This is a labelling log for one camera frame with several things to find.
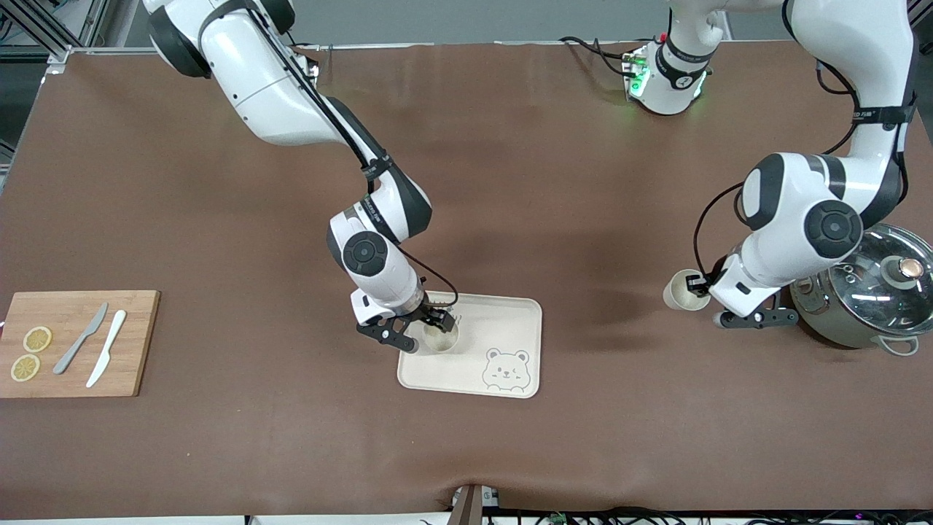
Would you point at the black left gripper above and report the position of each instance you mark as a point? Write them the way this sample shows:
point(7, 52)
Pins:
point(704, 282)

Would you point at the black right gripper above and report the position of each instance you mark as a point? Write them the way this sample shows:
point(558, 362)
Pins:
point(431, 315)

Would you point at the white IKEA cup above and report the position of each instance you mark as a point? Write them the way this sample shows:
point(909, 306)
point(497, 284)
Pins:
point(679, 292)
point(442, 341)

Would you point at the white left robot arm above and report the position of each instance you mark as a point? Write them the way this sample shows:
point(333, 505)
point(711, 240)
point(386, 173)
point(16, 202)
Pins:
point(794, 211)

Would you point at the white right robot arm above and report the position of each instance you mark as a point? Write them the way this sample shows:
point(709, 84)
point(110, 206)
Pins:
point(262, 87)

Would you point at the beige bear print tray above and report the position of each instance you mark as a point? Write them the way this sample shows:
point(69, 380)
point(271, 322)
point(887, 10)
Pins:
point(466, 368)

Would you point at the grey electric cooking pot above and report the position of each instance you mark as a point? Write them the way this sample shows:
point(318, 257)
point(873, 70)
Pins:
point(838, 332)

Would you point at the glass pot lid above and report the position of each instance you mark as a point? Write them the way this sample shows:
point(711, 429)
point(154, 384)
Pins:
point(882, 299)

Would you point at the metal table edge clamp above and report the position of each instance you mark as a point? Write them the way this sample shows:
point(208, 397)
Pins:
point(470, 507)

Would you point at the bamboo cutting board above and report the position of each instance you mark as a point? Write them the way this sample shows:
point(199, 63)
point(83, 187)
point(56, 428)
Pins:
point(131, 364)

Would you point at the white plastic knife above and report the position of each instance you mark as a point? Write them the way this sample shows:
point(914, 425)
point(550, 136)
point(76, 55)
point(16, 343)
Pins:
point(106, 350)

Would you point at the grey plastic knife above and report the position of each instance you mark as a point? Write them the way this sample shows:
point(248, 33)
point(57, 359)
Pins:
point(80, 339)

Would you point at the lemon slice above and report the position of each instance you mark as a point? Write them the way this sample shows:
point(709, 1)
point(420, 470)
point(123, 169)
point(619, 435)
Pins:
point(25, 367)
point(37, 339)

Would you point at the aluminium frame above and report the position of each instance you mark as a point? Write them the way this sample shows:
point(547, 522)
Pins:
point(57, 58)

